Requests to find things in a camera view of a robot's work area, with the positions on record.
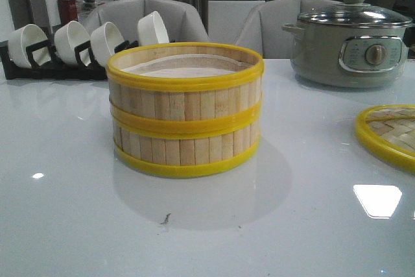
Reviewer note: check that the woven bamboo steamer lid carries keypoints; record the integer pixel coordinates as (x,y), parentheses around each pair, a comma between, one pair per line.
(387,131)

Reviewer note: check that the black dish rack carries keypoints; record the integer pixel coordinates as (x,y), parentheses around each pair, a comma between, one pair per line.
(86,67)

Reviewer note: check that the green electric cooking pot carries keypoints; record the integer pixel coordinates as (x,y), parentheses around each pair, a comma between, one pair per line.
(343,56)

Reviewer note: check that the white bowl far left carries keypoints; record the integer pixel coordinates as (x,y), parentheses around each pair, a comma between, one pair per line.
(20,39)

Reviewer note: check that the red cylinder container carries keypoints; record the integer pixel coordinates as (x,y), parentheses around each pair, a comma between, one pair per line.
(67,11)

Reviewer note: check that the liner paper upper drawer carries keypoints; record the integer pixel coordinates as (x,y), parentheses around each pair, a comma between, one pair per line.
(188,66)

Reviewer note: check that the glass pot lid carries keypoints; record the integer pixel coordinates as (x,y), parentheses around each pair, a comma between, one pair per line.
(355,13)

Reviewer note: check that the grey chair left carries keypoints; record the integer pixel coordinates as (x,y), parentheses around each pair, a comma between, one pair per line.
(182,20)

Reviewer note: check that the bamboo steamer drawer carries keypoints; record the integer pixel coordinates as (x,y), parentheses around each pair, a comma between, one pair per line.
(185,107)
(186,158)

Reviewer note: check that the white bowl right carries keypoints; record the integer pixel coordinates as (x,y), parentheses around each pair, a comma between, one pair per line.
(151,30)

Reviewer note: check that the grey chair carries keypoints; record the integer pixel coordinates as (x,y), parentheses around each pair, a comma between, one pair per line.
(262,29)
(182,20)

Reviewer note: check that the grey chair right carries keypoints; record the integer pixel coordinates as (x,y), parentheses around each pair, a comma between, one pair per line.
(262,29)

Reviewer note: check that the white bowl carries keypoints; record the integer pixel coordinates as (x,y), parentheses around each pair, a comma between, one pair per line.
(20,39)
(66,38)
(151,30)
(104,40)

